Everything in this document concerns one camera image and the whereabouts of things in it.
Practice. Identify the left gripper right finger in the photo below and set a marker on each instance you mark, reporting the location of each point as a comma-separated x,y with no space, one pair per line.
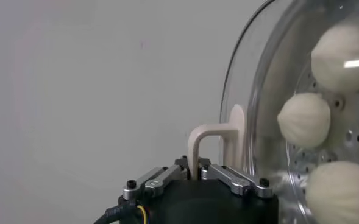
234,182

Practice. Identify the round glass pot lid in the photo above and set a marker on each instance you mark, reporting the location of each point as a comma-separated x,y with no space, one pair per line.
237,137

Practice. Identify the white steamed baozi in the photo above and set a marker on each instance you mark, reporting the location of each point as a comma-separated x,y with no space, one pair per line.
343,56
304,120
340,191

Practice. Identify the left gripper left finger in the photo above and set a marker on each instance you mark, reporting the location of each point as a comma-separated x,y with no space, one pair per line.
154,182

